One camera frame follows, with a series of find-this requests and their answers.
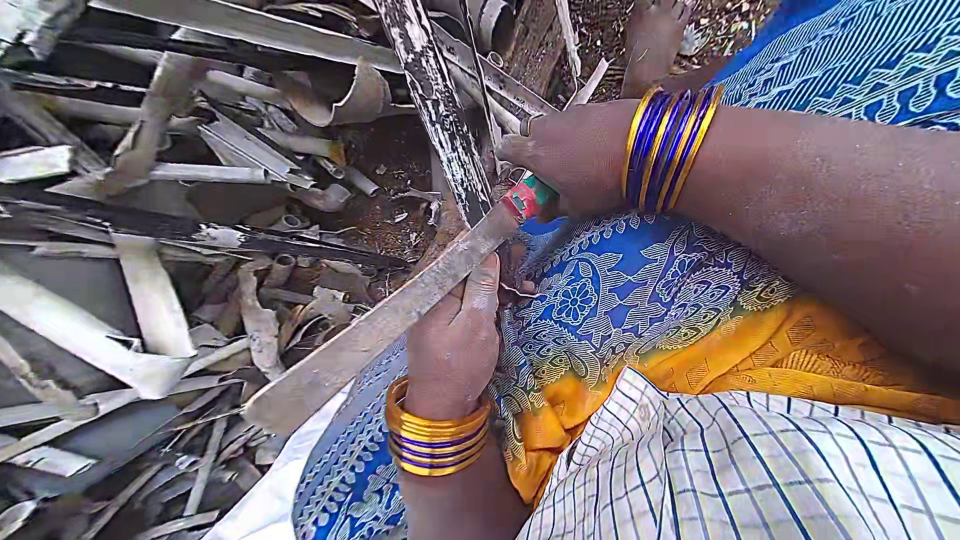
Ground person's right hand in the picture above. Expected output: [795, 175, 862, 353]
[496, 98, 648, 221]

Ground person's legs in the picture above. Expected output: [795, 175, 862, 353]
[292, 0, 960, 540]

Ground white cloth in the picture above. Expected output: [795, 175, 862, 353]
[201, 378, 357, 540]

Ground pile of bark strips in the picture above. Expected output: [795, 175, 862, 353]
[0, 0, 612, 540]

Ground knife with red green handle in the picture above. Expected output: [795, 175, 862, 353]
[242, 174, 561, 436]

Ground black and white bark stick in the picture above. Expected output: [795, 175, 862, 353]
[374, 0, 495, 228]

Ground person's body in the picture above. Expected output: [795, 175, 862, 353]
[516, 366, 960, 540]

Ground brown wooden log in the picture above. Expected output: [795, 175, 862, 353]
[506, 0, 567, 112]

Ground person's left hand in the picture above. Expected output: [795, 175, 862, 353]
[407, 252, 501, 421]

